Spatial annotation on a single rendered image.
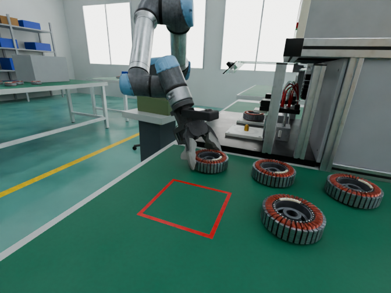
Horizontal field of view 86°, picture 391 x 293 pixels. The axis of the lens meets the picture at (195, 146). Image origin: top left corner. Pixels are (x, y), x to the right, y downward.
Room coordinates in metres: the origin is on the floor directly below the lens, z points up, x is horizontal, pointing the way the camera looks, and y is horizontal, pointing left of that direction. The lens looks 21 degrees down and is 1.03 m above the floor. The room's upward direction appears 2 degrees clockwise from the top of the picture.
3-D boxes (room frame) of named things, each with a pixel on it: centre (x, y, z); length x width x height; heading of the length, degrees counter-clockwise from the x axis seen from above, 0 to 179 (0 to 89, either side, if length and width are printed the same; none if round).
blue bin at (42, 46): (6.30, 4.43, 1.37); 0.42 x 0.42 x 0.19; 70
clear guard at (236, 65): (1.10, -0.31, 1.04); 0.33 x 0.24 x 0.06; 69
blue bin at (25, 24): (6.13, 4.49, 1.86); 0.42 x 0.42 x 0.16; 70
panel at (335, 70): (0.91, -0.50, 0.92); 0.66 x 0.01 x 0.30; 159
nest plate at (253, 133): (0.88, -0.22, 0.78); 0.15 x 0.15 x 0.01; 69
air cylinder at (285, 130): (0.83, -0.35, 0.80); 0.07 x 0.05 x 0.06; 159
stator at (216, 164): (0.58, -0.04, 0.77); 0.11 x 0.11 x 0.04
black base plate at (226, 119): (0.99, -0.27, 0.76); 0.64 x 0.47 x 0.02; 159
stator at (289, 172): (0.52, -0.22, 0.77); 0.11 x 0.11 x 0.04
